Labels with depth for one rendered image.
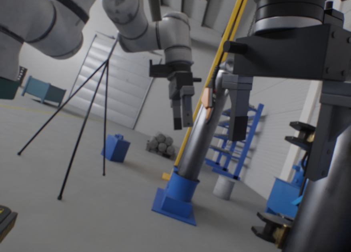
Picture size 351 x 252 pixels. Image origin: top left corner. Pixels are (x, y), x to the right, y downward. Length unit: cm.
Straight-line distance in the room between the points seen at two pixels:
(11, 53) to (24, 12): 11
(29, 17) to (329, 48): 65
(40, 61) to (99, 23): 416
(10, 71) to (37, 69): 1373
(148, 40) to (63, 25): 29
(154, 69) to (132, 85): 1121
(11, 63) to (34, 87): 755
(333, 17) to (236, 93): 15
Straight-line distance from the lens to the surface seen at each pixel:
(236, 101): 31
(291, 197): 334
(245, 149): 668
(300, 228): 92
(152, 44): 65
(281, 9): 25
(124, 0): 52
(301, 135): 110
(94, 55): 1295
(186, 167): 196
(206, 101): 155
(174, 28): 64
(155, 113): 1141
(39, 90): 809
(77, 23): 80
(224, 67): 213
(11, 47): 66
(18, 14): 66
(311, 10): 25
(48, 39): 75
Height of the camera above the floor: 75
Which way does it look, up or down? 3 degrees up
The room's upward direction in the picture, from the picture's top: 21 degrees clockwise
